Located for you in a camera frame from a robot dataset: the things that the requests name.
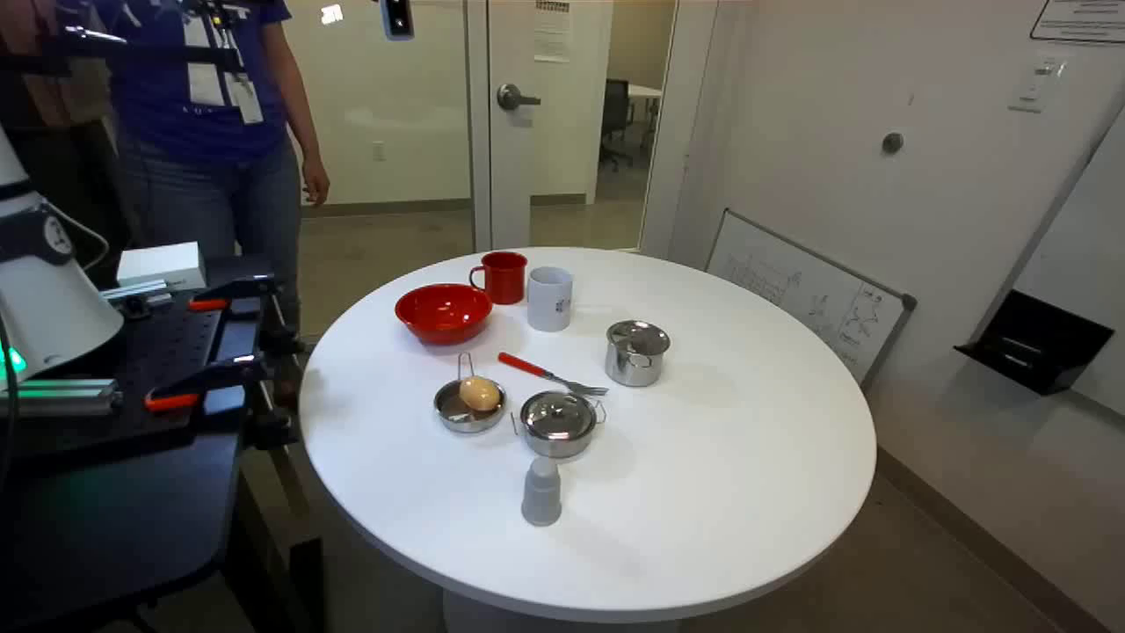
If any steel pot lid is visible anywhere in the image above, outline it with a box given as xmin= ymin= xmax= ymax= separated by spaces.
xmin=519 ymin=391 xmax=595 ymax=435

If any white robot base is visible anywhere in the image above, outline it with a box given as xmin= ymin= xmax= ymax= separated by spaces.
xmin=0 ymin=129 xmax=124 ymax=381

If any small steel pot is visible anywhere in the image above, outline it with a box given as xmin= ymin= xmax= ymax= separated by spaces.
xmin=517 ymin=397 xmax=605 ymax=462

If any white mug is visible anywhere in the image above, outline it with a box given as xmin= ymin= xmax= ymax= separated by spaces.
xmin=528 ymin=268 xmax=574 ymax=332

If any red mug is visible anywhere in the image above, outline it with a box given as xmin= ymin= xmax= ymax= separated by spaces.
xmin=467 ymin=253 xmax=528 ymax=305

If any round white table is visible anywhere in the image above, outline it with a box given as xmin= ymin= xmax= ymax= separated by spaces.
xmin=298 ymin=247 xmax=875 ymax=633

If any yellow ball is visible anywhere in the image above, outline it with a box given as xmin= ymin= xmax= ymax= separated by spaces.
xmin=457 ymin=377 xmax=499 ymax=416

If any red bowl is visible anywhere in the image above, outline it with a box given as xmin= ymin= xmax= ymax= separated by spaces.
xmin=394 ymin=286 xmax=492 ymax=346

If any small steel strainer bowl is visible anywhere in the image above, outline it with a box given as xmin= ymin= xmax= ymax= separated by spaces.
xmin=431 ymin=352 xmax=507 ymax=435

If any clear plastic cup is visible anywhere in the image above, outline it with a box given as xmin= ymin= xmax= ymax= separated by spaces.
xmin=519 ymin=457 xmax=561 ymax=529

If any person in blue shirt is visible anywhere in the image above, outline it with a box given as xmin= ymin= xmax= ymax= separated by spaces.
xmin=42 ymin=0 xmax=331 ymax=325

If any white box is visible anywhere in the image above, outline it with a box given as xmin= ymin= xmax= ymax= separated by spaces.
xmin=117 ymin=241 xmax=205 ymax=291

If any black side cart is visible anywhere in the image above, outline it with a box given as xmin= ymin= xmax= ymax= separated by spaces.
xmin=0 ymin=259 xmax=324 ymax=633

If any red handled fork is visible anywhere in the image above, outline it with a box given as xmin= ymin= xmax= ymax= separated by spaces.
xmin=497 ymin=352 xmax=607 ymax=397

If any whiteboard leaning on wall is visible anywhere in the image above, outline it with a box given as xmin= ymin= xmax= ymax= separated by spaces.
xmin=706 ymin=212 xmax=914 ymax=383

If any orange handled clamp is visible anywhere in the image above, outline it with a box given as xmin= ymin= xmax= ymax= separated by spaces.
xmin=143 ymin=352 xmax=268 ymax=416

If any black wall tray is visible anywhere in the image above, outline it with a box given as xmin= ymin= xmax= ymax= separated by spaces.
xmin=962 ymin=291 xmax=1113 ymax=395

